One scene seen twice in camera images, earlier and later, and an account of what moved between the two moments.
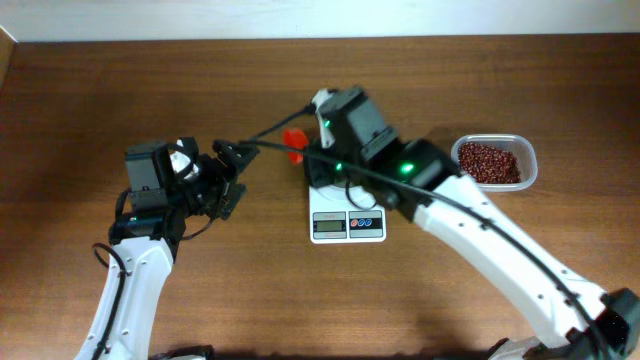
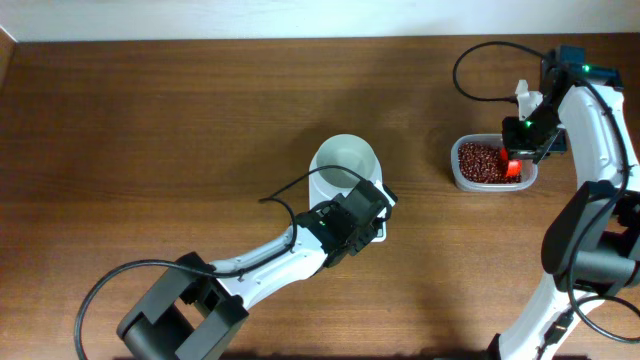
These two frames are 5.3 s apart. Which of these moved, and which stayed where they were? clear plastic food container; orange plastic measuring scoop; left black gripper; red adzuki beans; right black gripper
Moved: right black gripper; orange plastic measuring scoop; left black gripper
Stayed: red adzuki beans; clear plastic food container
